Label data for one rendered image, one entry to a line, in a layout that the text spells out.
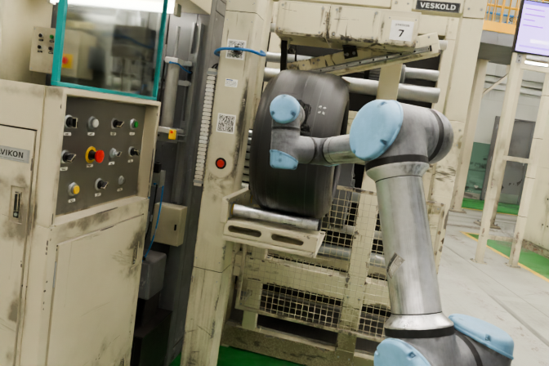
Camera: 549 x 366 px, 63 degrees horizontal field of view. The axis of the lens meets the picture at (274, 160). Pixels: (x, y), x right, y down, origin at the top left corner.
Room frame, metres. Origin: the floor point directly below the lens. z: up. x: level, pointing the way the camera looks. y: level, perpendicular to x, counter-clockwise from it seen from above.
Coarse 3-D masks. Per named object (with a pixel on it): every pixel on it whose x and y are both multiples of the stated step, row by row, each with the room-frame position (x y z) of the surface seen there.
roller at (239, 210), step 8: (232, 208) 1.67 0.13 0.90; (240, 208) 1.67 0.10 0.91; (248, 208) 1.67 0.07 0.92; (256, 208) 1.67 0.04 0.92; (248, 216) 1.66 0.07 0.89; (256, 216) 1.65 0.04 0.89; (264, 216) 1.65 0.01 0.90; (272, 216) 1.64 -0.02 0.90; (280, 216) 1.63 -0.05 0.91; (288, 216) 1.63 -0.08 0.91; (296, 216) 1.63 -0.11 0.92; (304, 216) 1.63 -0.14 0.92; (288, 224) 1.63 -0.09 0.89; (296, 224) 1.62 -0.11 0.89; (304, 224) 1.61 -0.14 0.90; (312, 224) 1.61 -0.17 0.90; (320, 224) 1.61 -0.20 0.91
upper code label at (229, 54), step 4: (228, 40) 1.77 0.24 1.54; (232, 40) 1.77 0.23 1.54; (236, 40) 1.77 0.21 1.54; (240, 40) 1.76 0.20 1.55; (228, 44) 1.77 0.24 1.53; (232, 44) 1.77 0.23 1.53; (236, 44) 1.77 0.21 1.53; (240, 44) 1.76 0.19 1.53; (244, 44) 1.76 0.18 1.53; (228, 52) 1.77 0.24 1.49; (232, 52) 1.77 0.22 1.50; (240, 52) 1.76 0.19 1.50; (228, 56) 1.77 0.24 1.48; (232, 56) 1.77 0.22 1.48; (236, 56) 1.76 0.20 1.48; (240, 56) 1.76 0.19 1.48
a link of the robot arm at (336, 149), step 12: (444, 120) 0.87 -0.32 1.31; (444, 132) 0.86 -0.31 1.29; (324, 144) 1.20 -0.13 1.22; (336, 144) 1.15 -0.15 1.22; (348, 144) 1.11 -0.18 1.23; (444, 144) 0.86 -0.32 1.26; (324, 156) 1.19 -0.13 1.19; (336, 156) 1.16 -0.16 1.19; (348, 156) 1.12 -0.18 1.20; (444, 156) 0.89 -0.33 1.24
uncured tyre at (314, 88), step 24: (288, 72) 1.69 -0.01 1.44; (312, 72) 1.71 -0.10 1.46; (264, 96) 1.61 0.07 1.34; (312, 96) 1.56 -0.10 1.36; (336, 96) 1.58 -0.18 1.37; (264, 120) 1.54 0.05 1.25; (312, 120) 1.51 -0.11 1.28; (336, 120) 1.53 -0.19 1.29; (264, 144) 1.52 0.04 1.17; (264, 168) 1.53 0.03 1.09; (312, 168) 1.50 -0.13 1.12; (336, 168) 1.94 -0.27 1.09; (264, 192) 1.58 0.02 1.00; (288, 192) 1.55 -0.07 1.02; (312, 192) 1.53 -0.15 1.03; (312, 216) 1.64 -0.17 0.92
